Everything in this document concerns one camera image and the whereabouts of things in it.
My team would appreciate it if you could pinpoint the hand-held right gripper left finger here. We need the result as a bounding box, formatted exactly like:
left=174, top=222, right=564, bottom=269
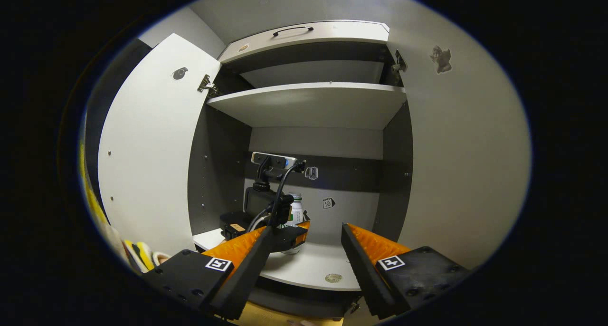
left=142, top=225, right=275, bottom=321

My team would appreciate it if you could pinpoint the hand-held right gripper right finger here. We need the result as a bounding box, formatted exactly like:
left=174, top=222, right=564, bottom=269
left=341, top=222, right=471, bottom=319

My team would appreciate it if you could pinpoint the white bottle green label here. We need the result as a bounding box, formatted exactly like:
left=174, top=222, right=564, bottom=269
left=281, top=192, right=307, bottom=256

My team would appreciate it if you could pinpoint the white cabinet door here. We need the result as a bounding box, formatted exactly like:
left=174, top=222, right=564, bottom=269
left=386, top=5, right=532, bottom=272
left=97, top=33, right=222, bottom=256

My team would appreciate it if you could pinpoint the white cabinet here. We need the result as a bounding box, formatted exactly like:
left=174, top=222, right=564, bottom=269
left=188, top=21, right=414, bottom=317

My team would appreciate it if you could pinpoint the white cabinet shelf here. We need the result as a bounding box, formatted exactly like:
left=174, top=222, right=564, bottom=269
left=240, top=60, right=384, bottom=89
left=207, top=82, right=408, bottom=130

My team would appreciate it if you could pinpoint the metal door hinge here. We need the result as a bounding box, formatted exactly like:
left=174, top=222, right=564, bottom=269
left=197, top=74, right=220, bottom=97
left=390, top=49, right=408, bottom=75

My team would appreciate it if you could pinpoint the white cabinet drawer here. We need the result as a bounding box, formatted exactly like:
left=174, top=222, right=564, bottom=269
left=218, top=20, right=390, bottom=64

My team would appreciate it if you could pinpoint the black camera cable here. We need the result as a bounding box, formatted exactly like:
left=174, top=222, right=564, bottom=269
left=266, top=161, right=307, bottom=227

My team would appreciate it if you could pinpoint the black drawer handle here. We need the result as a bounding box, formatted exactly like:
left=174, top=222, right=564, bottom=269
left=272, top=26, right=314, bottom=37

